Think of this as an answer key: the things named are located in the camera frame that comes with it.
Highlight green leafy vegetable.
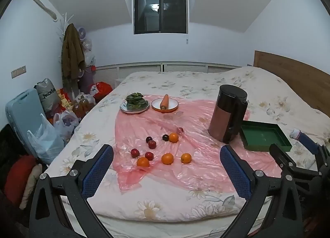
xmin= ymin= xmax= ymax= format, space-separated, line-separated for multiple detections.
xmin=125 ymin=93 xmax=148 ymax=111

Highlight wall switch panel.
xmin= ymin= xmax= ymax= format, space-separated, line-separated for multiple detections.
xmin=11 ymin=65 xmax=27 ymax=78

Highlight grey sack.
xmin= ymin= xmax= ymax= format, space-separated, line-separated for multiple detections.
xmin=35 ymin=78 xmax=60 ymax=113

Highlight pink plastic sheet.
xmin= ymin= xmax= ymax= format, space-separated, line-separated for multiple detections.
xmin=113 ymin=94 xmax=284 ymax=192

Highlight red pillow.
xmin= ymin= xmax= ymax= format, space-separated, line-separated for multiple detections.
xmin=4 ymin=155 xmax=38 ymax=206

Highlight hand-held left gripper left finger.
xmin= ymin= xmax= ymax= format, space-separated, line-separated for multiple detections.
xmin=29 ymin=144 xmax=114 ymax=238

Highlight red bag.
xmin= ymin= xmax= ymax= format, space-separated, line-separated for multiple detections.
xmin=93 ymin=82 xmax=113 ymax=103

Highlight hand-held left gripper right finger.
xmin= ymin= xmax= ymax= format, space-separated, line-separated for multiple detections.
xmin=220 ymin=145 xmax=305 ymax=238

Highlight beige pillow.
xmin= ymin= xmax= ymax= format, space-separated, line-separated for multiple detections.
xmin=19 ymin=163 xmax=43 ymax=210

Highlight bed with floral quilt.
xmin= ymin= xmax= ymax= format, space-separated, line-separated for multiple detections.
xmin=48 ymin=66 xmax=330 ymax=223

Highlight black bag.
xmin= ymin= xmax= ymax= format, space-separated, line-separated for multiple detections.
xmin=0 ymin=123 xmax=29 ymax=192

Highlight amber oil bottle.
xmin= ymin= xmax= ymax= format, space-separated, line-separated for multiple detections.
xmin=72 ymin=100 xmax=83 ymax=118
xmin=80 ymin=95 xmax=90 ymax=115

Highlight light blue suitcase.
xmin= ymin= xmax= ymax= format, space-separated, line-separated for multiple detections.
xmin=5 ymin=88 xmax=48 ymax=151

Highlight green tray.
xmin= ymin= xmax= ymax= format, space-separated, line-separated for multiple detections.
xmin=240 ymin=121 xmax=293 ymax=152

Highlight large white plastic bag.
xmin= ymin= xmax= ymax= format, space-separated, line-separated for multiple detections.
xmin=27 ymin=113 xmax=65 ymax=165

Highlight red and yellow boxes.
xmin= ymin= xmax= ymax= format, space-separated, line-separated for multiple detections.
xmin=53 ymin=87 xmax=75 ymax=115

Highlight hanging clear plastic bags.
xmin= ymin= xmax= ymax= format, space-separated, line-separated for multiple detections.
xmin=82 ymin=37 xmax=96 ymax=67

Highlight brown coat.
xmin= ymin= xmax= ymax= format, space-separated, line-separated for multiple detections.
xmin=61 ymin=23 xmax=86 ymax=80

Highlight white wrapped wall pipe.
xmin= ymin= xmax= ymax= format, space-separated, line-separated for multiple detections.
xmin=21 ymin=0 xmax=58 ymax=22

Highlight purple plastic bin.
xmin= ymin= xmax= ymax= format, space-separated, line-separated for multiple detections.
xmin=79 ymin=65 xmax=96 ymax=91

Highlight white plate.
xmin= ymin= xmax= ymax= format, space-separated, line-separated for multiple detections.
xmin=120 ymin=100 xmax=150 ymax=114

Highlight wooden headboard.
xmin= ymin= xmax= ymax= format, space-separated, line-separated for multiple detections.
xmin=253 ymin=50 xmax=330 ymax=125

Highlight orange-rimmed plate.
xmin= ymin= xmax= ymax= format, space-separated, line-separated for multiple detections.
xmin=151 ymin=98 xmax=179 ymax=113

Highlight white bag with purple contents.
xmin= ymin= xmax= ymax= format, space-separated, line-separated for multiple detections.
xmin=53 ymin=110 xmax=80 ymax=142

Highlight dark brown electric kettle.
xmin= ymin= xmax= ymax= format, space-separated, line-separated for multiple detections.
xmin=208 ymin=85 xmax=248 ymax=144

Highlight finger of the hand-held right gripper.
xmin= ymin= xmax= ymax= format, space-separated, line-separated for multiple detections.
xmin=299 ymin=133 xmax=326 ymax=157
xmin=269 ymin=144 xmax=299 ymax=174

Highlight dark window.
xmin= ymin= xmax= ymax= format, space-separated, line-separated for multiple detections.
xmin=133 ymin=0 xmax=188 ymax=35

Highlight carrot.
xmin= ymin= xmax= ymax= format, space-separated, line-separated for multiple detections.
xmin=160 ymin=94 xmax=170 ymax=110

